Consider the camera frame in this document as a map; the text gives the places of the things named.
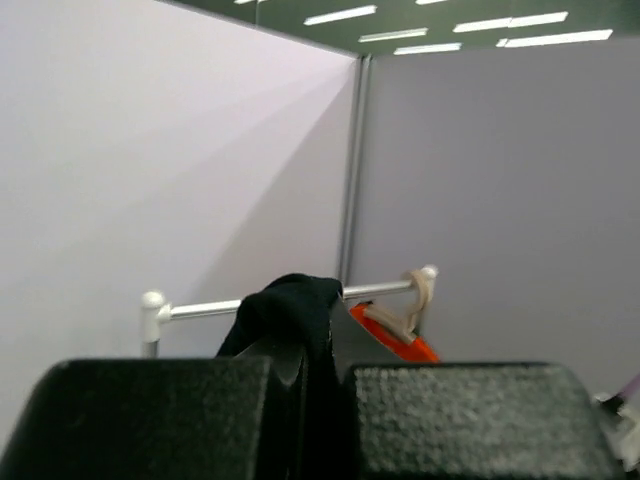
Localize white metal clothes rack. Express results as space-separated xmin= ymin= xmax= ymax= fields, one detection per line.
xmin=140 ymin=279 xmax=413 ymax=359

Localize beige hanger at rack end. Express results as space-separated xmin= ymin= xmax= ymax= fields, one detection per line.
xmin=366 ymin=265 xmax=439 ymax=341

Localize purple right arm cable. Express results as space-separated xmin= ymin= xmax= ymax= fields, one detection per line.
xmin=617 ymin=372 xmax=640 ymax=401

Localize orange t shirt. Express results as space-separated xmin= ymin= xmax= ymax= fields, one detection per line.
xmin=349 ymin=302 xmax=440 ymax=363

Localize black t shirt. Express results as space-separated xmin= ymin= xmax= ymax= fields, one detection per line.
xmin=217 ymin=273 xmax=343 ymax=383

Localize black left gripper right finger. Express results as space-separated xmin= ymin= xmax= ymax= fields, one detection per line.
xmin=332 ymin=304 xmax=625 ymax=479

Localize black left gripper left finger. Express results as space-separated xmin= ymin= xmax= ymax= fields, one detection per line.
xmin=1 ymin=357 xmax=299 ymax=479

